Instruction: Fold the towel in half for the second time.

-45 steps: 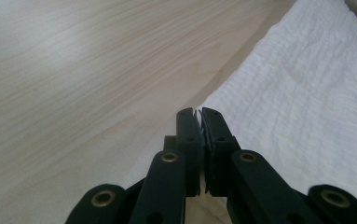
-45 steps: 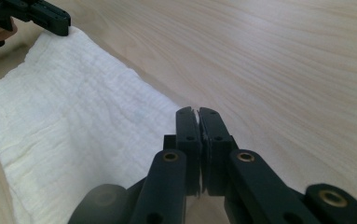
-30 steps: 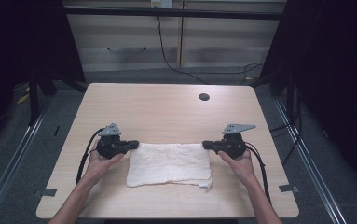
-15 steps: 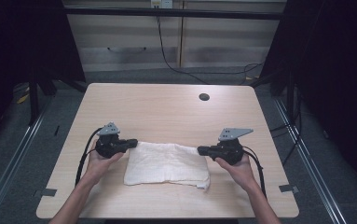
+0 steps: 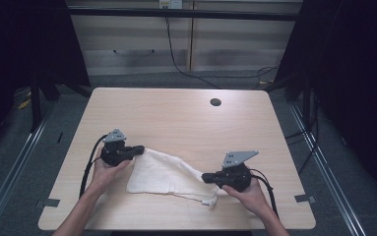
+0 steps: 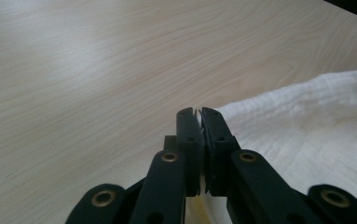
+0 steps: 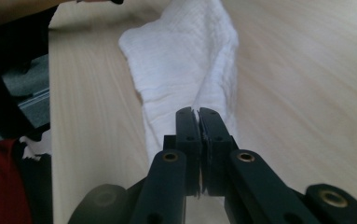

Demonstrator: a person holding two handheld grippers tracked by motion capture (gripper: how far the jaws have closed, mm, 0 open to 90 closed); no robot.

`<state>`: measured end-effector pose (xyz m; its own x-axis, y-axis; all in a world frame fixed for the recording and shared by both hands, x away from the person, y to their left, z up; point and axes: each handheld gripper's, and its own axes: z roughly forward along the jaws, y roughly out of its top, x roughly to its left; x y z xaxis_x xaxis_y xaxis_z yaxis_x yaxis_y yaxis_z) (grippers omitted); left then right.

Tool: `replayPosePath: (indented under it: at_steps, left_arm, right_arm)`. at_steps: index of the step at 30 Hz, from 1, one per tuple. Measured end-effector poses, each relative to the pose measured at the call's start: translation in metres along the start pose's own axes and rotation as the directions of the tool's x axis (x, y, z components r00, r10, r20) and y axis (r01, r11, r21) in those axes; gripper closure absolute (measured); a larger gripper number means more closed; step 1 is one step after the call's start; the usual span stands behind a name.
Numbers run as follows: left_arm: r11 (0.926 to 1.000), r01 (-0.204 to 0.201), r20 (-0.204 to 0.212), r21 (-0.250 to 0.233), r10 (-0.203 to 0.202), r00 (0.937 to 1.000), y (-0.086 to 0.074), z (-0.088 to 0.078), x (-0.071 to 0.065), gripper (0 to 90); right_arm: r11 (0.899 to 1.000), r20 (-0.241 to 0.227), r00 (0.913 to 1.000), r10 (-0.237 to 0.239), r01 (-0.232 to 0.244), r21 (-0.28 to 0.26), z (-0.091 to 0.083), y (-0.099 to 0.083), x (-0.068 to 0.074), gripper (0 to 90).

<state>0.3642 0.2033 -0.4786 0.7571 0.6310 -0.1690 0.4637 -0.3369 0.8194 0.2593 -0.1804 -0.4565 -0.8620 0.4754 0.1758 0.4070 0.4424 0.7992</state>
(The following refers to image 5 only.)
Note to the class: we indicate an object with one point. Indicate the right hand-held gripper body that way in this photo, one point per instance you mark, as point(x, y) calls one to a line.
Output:
point(237, 177)

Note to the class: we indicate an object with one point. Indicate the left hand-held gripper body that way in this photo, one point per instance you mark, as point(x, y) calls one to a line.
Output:
point(115, 154)

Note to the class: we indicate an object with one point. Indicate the white towel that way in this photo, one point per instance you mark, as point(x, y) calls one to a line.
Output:
point(163, 177)

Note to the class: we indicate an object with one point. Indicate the person's right hand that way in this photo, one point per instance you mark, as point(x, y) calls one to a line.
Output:
point(250, 198)

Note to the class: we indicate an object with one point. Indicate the person's left hand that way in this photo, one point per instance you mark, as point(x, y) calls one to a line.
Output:
point(105, 177)

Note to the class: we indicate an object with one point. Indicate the small black floor strip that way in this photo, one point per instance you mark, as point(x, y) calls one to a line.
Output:
point(60, 137)

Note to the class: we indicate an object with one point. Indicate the grey tape strip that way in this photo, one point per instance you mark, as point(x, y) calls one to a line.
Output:
point(51, 202)
point(304, 198)

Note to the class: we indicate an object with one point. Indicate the round black table grommet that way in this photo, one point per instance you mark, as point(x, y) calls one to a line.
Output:
point(215, 102)

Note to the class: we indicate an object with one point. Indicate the yellow floor tape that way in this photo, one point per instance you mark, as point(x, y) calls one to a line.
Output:
point(24, 104)

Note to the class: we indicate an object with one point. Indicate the black curtain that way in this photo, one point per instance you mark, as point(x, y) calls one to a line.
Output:
point(18, 49)
point(356, 82)

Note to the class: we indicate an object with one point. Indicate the metal floor rail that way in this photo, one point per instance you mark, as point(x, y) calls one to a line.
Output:
point(327, 170)
point(15, 164)

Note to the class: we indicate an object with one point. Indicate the black metal stand post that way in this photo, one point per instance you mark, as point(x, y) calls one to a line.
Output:
point(35, 105)

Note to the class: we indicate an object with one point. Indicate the black horizontal frame bar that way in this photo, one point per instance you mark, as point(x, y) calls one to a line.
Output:
point(176, 13)

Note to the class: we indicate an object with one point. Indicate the white wall power outlet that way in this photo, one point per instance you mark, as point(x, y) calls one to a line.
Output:
point(170, 4)

